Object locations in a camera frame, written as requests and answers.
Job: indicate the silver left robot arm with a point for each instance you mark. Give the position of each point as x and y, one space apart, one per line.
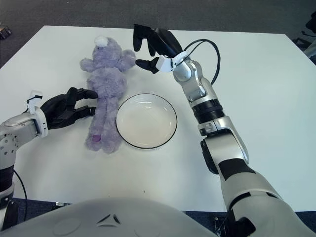
14 128

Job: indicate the purple plush bunny doll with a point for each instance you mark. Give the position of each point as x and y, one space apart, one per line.
106 81

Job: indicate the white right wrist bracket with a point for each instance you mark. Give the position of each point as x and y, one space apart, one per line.
165 64

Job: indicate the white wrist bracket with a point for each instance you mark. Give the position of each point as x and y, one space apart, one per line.
165 64
33 103

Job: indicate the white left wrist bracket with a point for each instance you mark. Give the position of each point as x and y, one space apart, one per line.
33 103

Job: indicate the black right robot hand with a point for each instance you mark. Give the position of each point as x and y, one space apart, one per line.
165 39

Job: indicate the grey robot torso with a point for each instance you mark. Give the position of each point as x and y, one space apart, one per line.
111 219

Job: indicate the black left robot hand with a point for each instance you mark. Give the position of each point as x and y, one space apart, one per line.
59 108

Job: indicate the black and grey office chair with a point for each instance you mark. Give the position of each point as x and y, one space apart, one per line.
302 42

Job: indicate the white plate with black rim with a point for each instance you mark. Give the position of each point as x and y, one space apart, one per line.
145 123

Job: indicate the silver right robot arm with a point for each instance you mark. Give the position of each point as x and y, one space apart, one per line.
222 138

